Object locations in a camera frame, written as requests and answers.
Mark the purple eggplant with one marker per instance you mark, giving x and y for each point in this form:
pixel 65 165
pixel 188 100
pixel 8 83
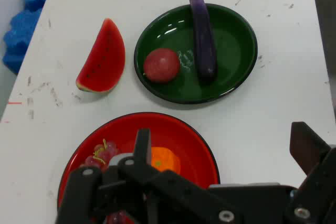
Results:
pixel 203 40

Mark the red watermelon slice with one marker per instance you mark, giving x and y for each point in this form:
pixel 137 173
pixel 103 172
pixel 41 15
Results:
pixel 103 58

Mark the red plate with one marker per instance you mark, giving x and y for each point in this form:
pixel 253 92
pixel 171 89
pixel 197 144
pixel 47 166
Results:
pixel 183 140

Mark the dark green plate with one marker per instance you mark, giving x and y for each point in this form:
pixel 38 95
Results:
pixel 231 51

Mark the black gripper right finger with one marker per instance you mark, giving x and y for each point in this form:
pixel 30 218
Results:
pixel 304 142

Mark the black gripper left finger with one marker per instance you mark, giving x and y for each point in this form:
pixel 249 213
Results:
pixel 143 145

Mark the purple grape bunch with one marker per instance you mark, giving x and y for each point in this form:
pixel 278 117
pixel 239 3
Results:
pixel 103 153

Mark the orange fruit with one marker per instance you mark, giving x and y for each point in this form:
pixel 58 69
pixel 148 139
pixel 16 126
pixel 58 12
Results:
pixel 165 159

